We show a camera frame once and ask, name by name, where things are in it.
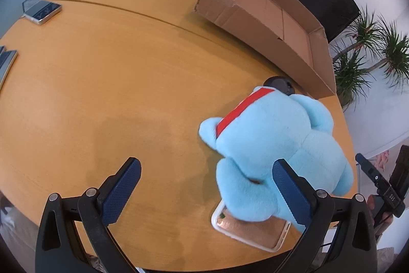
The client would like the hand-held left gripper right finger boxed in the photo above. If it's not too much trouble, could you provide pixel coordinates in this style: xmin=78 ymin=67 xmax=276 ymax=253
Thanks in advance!
xmin=272 ymin=159 xmax=379 ymax=273

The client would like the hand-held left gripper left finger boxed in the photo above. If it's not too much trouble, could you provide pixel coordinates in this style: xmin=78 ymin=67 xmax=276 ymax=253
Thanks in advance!
xmin=35 ymin=157 xmax=151 ymax=273

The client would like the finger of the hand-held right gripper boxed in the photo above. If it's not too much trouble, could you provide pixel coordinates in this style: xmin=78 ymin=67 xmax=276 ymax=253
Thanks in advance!
xmin=356 ymin=153 xmax=406 ymax=218
xmin=391 ymin=145 xmax=409 ymax=197

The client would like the beige phone case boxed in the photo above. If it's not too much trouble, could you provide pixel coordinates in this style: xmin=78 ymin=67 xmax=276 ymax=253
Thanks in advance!
xmin=211 ymin=199 xmax=293 ymax=253

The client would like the light blue plush toy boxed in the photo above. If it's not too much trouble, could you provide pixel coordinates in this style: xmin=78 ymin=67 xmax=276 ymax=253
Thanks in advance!
xmin=199 ymin=86 xmax=354 ymax=233

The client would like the black round rubber object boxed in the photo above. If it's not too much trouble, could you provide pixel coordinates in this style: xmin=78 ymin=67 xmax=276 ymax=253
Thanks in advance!
xmin=264 ymin=76 xmax=296 ymax=96

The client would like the brown cardboard box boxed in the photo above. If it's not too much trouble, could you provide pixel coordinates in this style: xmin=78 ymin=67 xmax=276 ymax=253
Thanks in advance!
xmin=193 ymin=0 xmax=337 ymax=100

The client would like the spiky palm plant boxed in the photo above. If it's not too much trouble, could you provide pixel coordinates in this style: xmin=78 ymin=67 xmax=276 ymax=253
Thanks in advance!
xmin=331 ymin=4 xmax=409 ymax=110

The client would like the silver smartphone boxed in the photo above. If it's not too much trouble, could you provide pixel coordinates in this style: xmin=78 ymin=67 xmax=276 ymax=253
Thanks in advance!
xmin=0 ymin=49 xmax=18 ymax=90
xmin=23 ymin=1 xmax=63 ymax=26

